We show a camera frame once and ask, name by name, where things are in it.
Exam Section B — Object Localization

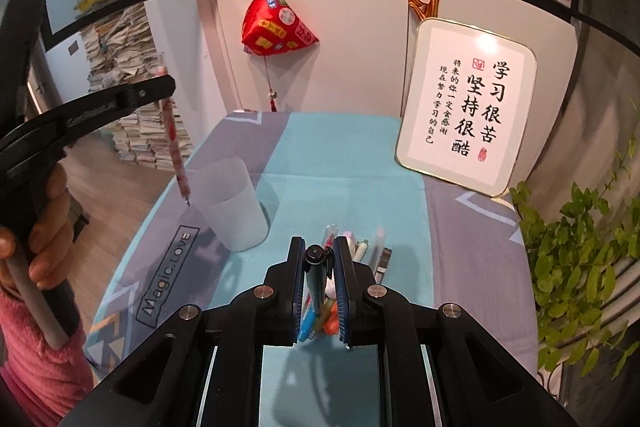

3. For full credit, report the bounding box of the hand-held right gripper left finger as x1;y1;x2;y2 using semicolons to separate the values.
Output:
57;237;307;427

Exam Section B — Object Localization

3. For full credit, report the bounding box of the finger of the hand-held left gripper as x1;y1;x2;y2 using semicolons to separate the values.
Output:
60;75;177;145

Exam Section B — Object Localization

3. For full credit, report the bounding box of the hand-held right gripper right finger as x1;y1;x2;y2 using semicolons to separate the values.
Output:
333;236;567;427

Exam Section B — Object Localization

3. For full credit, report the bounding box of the black pen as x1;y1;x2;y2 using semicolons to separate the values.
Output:
302;244;336;315

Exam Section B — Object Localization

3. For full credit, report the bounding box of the blue pen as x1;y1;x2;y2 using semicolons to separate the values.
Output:
298;304;322;344

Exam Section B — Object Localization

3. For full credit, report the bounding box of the pink patterned pen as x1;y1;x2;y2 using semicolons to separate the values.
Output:
156;51;194;208

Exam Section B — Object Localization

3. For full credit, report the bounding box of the white pen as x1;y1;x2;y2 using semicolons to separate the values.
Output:
371;227;389;269

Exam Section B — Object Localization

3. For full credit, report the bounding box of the frosted plastic cup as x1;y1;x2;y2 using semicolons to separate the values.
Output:
189;158;270;253

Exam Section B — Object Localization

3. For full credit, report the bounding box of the person's left hand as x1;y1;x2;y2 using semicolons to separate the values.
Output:
0;162;75;292

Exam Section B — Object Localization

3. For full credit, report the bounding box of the orange marker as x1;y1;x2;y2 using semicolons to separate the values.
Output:
320;299;341;337

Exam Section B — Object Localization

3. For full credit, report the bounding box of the pile of stacked books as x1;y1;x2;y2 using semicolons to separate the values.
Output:
80;2;194;170

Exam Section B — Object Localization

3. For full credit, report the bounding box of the white pink eraser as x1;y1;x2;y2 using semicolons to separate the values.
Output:
324;231;360;303

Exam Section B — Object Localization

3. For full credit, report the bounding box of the printed table mat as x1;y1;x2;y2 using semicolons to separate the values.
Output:
82;111;532;427

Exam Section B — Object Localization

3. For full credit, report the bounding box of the red hanging pyramid ornament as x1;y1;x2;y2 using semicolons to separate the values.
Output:
242;0;321;114

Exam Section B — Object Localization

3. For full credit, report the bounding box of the gold framed calligraphy picture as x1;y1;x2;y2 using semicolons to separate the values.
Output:
395;18;539;198

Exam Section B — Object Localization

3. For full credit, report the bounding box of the green leafy plant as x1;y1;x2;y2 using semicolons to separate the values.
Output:
507;102;640;378

